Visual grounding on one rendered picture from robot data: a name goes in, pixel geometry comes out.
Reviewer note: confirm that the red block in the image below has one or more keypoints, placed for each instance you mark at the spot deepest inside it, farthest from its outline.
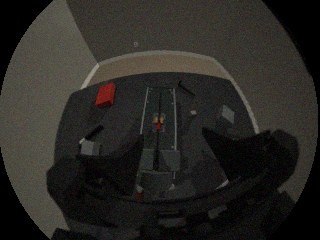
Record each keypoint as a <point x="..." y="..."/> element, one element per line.
<point x="105" y="96"/>

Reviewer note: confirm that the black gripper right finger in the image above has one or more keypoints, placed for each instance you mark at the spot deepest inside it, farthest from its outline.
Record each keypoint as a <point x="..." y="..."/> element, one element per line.
<point x="233" y="151"/>

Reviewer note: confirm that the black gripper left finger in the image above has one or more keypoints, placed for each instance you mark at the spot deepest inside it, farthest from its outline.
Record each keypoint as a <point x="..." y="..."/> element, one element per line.
<point x="120" y="167"/>

